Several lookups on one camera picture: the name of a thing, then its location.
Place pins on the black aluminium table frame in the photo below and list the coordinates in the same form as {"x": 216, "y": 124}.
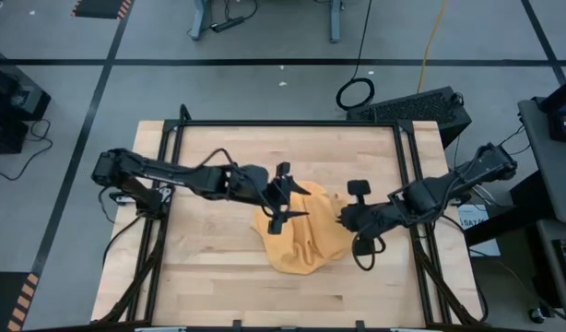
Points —
{"x": 287, "y": 123}

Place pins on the black power strip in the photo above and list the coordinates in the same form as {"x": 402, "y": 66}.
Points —
{"x": 227, "y": 24}

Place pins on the grey desk leg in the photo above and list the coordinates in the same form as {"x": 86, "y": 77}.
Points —
{"x": 335, "y": 23}
{"x": 200, "y": 18}

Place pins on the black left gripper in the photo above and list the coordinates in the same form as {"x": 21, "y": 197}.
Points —
{"x": 251, "y": 184}

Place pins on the black caster wheel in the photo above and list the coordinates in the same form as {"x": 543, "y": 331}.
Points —
{"x": 536, "y": 316}

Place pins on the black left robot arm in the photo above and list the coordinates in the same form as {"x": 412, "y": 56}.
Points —
{"x": 172, "y": 173}

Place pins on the black monitor with lit screen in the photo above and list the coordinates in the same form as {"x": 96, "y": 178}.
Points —
{"x": 562, "y": 110}

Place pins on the black orange hazard mat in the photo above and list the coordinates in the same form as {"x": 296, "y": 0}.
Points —
{"x": 2, "y": 299}
{"x": 98, "y": 8}

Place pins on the white paper sign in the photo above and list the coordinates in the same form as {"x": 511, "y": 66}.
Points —
{"x": 483, "y": 240}

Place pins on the black table support leg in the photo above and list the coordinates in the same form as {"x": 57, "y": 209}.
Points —
{"x": 518, "y": 212}

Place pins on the orange waffle weave towel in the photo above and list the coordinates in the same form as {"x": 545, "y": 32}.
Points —
{"x": 310, "y": 240}

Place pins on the black equipment stack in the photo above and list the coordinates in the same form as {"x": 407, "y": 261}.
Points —
{"x": 11, "y": 97}

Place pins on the grey side table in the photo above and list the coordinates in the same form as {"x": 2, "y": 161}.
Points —
{"x": 548, "y": 276}
{"x": 555, "y": 175}

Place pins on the silver aluminium bracket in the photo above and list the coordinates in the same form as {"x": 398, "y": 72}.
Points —
{"x": 161, "y": 329}
{"x": 407, "y": 330}

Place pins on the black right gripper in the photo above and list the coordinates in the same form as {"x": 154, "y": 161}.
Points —
{"x": 366, "y": 216}

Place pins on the black computer tower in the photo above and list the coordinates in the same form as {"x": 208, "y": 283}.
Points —
{"x": 412, "y": 108}

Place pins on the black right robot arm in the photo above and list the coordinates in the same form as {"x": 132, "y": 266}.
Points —
{"x": 449, "y": 184}

